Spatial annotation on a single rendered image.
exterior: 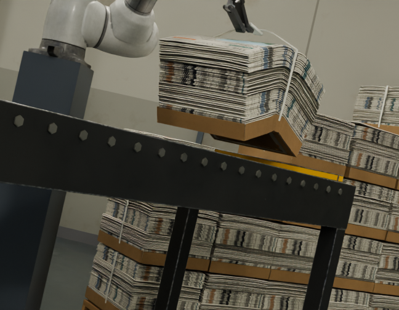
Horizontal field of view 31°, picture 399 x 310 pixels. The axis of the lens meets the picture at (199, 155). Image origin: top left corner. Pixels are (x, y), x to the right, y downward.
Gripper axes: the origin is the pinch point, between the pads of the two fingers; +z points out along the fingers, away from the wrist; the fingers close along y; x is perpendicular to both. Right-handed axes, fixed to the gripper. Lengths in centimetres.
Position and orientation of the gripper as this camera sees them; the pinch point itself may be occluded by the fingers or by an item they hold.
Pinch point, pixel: (265, 6)
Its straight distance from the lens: 203.4
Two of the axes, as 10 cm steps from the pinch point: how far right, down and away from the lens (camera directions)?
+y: -2.9, 9.5, -0.5
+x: 7.5, 2.0, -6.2
